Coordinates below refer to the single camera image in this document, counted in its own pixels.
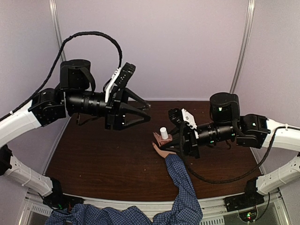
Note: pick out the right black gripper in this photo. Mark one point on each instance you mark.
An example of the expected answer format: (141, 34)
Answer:
(189, 141)

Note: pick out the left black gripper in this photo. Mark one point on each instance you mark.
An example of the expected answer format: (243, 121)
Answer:
(116, 107)

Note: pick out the white nail polish cap brush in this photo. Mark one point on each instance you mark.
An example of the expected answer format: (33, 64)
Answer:
(164, 133)

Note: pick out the pink nail polish bottle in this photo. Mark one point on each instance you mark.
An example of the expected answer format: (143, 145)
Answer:
(165, 140)

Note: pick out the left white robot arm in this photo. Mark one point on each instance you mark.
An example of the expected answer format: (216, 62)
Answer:
(75, 94)

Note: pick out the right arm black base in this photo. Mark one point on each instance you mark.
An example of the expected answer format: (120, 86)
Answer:
(243, 201)

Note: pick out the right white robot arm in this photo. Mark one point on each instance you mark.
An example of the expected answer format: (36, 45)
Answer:
(250, 130)

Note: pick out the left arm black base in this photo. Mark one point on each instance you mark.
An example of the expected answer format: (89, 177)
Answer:
(66, 201)

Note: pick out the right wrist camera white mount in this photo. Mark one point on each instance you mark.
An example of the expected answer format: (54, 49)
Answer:
(178, 116)

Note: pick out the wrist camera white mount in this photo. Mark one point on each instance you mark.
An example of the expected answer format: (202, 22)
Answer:
(178, 116)
(119, 80)

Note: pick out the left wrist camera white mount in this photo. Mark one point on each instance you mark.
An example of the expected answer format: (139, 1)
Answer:
(119, 80)

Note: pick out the left aluminium frame post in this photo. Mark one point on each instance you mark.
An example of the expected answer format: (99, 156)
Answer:
(55, 21)

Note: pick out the aluminium frame post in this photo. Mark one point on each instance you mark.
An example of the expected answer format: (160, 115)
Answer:
(244, 44)
(55, 21)

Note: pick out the right aluminium frame post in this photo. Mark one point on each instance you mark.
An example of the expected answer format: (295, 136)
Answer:
(244, 44)

